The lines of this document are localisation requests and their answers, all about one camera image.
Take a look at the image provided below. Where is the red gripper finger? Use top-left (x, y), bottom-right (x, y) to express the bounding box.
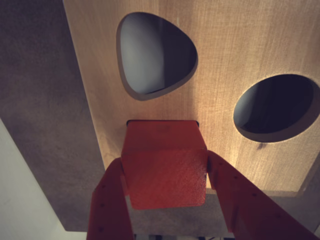
top-left (206, 149), bottom-right (320, 240)
top-left (86, 157), bottom-right (135, 240)

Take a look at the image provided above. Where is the red cube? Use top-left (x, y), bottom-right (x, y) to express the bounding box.
top-left (120, 119), bottom-right (208, 211)

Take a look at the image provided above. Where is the wooden shape sorter box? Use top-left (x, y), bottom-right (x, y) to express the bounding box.
top-left (62, 0), bottom-right (320, 199)

